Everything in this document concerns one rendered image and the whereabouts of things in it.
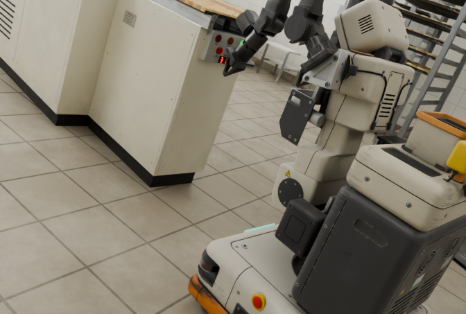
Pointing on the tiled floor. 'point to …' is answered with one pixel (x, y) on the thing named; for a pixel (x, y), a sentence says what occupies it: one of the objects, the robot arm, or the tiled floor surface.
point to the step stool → (280, 61)
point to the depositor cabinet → (55, 35)
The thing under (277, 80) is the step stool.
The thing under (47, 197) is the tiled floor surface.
